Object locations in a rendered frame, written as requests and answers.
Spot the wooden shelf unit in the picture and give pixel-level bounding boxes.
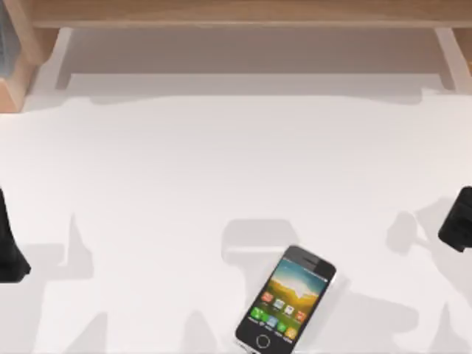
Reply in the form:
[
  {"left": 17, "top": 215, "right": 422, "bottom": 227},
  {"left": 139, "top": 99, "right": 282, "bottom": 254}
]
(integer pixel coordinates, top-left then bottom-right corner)
[{"left": 0, "top": 0, "right": 472, "bottom": 114}]

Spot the black smartphone with colourful screen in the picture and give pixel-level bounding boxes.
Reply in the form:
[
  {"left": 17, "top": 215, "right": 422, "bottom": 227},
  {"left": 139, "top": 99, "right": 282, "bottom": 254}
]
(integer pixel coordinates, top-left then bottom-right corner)
[{"left": 234, "top": 244, "right": 338, "bottom": 354}]

